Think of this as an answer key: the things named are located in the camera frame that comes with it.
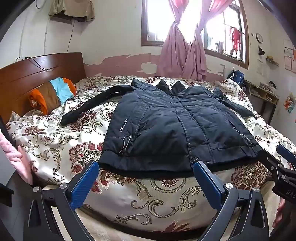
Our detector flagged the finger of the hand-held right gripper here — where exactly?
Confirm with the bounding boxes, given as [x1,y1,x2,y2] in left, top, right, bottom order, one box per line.
[257,149,289,179]
[276,144,296,166]

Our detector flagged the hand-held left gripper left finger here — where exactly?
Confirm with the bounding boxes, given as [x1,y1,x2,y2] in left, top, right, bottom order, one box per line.
[23,160,100,241]

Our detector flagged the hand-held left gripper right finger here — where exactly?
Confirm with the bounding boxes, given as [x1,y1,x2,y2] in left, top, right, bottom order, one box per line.
[193,161,270,241]

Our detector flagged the dark navy padded jacket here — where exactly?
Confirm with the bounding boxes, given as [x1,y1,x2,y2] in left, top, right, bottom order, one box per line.
[60,78,263,179]

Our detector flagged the red hanging clothes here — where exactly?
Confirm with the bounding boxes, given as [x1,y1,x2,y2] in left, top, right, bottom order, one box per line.
[229,27,242,56]

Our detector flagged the person's right hand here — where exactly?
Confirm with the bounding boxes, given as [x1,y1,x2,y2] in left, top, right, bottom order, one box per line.
[272,199,287,230]

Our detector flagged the colourful cartoon poster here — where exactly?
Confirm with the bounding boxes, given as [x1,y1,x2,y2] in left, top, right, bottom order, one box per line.
[283,92,295,114]

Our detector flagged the floral bedspread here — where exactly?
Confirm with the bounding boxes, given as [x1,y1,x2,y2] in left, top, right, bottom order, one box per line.
[6,75,296,241]

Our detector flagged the wooden desk shelf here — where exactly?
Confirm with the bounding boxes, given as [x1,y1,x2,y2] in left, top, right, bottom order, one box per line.
[244,80,280,124]

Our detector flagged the pink fluffy cloth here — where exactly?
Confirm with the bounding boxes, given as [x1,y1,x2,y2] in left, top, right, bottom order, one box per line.
[0,132,34,186]

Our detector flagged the blue backpack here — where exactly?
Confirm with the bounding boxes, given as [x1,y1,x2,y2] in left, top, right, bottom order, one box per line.
[225,70,245,87]

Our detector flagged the orange brown blue striped pillow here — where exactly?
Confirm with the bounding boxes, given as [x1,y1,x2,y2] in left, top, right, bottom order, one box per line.
[28,77,77,115]

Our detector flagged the wooden headboard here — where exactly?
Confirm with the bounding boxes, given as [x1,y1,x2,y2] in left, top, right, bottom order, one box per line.
[0,52,86,121]

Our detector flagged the pink curtain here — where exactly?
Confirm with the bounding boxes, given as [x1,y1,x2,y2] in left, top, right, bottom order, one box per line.
[157,0,242,80]

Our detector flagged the brown framed window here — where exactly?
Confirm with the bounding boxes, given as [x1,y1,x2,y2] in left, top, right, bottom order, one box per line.
[141,0,250,70]

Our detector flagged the beige hanging cloth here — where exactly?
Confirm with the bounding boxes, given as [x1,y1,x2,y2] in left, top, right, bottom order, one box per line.
[48,0,95,20]

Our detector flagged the papers pinned on wall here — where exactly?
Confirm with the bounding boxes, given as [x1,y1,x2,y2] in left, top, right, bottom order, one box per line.
[283,38,296,71]

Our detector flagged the black cable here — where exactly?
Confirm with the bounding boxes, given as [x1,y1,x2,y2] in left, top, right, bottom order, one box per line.
[24,20,75,71]

